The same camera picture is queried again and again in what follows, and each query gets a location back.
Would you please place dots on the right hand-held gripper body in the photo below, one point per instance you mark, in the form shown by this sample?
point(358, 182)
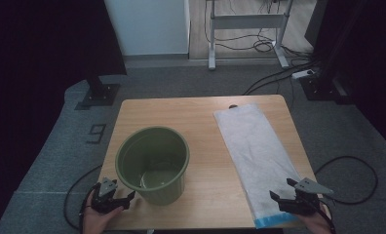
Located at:
point(306, 203)

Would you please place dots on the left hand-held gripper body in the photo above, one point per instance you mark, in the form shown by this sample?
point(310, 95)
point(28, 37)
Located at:
point(108, 201)

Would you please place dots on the green plastic bin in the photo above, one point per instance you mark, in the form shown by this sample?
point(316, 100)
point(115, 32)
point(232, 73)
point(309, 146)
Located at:
point(132, 156)

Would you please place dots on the white blue-edged plastic bag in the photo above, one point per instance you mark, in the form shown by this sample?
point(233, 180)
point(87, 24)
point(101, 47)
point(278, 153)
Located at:
point(256, 152)

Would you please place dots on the person's right hand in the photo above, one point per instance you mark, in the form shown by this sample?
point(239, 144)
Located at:
point(317, 224)

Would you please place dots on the person's left hand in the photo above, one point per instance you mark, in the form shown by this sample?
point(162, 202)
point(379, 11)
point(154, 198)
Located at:
point(95, 222)

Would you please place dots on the black stand base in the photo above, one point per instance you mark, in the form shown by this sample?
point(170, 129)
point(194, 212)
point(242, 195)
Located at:
point(100, 94)

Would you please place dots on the dark round table grommet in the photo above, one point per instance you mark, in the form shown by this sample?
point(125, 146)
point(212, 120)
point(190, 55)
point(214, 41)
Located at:
point(232, 106)

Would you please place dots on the black stand with base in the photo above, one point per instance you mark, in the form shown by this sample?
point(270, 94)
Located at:
point(324, 87)

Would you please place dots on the white power strip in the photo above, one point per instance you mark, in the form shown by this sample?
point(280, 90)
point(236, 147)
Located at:
point(302, 74)

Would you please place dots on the dark curtain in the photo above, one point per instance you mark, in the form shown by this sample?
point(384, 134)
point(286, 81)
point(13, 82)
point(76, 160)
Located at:
point(35, 65)
point(376, 65)

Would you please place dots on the white panel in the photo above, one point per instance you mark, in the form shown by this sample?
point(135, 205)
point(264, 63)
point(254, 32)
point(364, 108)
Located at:
point(148, 26)

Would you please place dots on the white metal stand frame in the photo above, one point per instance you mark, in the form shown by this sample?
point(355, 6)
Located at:
point(246, 22)

